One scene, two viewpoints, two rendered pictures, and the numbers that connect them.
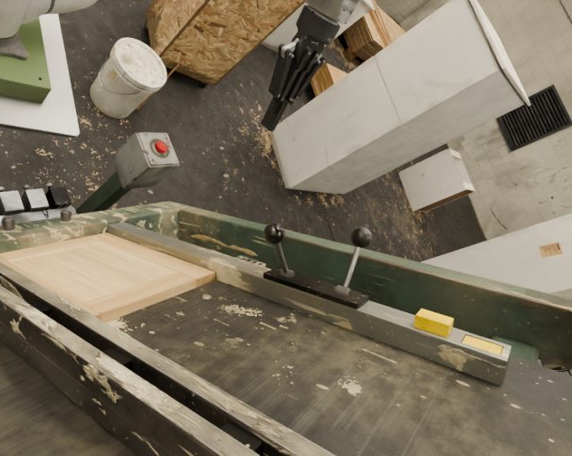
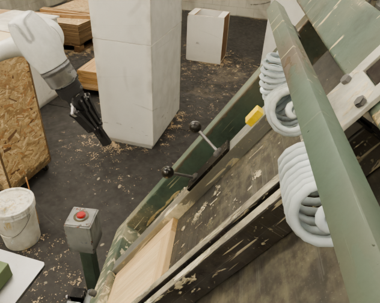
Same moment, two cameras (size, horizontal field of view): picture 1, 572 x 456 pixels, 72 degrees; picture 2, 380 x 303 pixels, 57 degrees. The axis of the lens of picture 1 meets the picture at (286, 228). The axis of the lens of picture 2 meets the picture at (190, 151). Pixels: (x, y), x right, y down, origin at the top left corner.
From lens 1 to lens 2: 34 cm
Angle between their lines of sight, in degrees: 2
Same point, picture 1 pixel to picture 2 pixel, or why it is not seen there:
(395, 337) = (252, 139)
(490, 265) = not seen: hidden behind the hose
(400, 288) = (239, 118)
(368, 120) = (136, 65)
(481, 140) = not seen: outside the picture
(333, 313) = (226, 163)
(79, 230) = (106, 288)
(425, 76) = (127, 11)
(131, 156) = (77, 237)
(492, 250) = not seen: hidden behind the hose
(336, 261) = (205, 145)
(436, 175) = (203, 33)
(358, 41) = (73, 35)
